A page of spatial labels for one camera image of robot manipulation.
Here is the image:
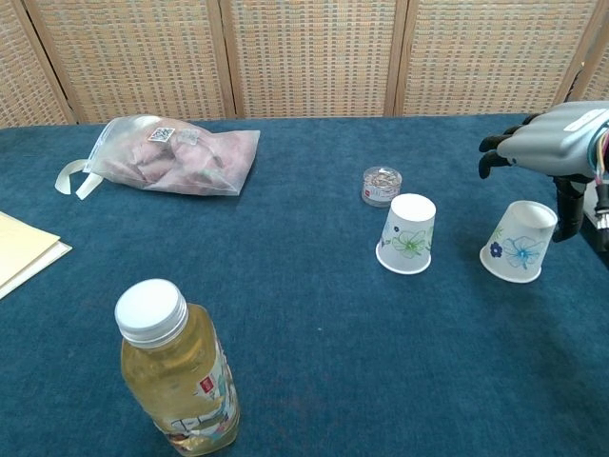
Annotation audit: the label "blue velvet tablecloth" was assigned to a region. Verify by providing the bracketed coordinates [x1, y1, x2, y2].
[0, 111, 609, 457]

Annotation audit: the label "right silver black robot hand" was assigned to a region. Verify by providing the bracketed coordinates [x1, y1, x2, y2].
[478, 99, 609, 244]

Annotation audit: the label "paper cup blue flower print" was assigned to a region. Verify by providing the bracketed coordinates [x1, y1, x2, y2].
[479, 200, 559, 285]

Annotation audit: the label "yellow tea bottle white cap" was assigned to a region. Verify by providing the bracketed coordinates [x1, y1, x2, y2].
[113, 279, 242, 453]

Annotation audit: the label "woven wooden folding screen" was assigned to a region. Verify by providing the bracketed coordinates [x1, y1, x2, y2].
[0, 0, 609, 128]

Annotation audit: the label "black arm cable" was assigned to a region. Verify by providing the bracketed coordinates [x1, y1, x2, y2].
[592, 180, 609, 229]

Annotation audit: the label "yellow paper sheets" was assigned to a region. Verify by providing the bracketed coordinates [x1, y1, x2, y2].
[0, 211, 62, 288]

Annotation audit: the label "pale yellow paper folder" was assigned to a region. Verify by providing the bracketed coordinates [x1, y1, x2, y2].
[0, 241, 73, 300]

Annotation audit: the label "clear bag of pink items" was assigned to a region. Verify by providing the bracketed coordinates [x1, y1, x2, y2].
[55, 116, 262, 200]

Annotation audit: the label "paper cup green flower print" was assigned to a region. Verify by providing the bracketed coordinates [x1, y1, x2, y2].
[375, 192, 438, 276]

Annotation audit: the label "clear round clip container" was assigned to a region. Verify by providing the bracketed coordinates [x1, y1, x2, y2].
[360, 166, 403, 209]

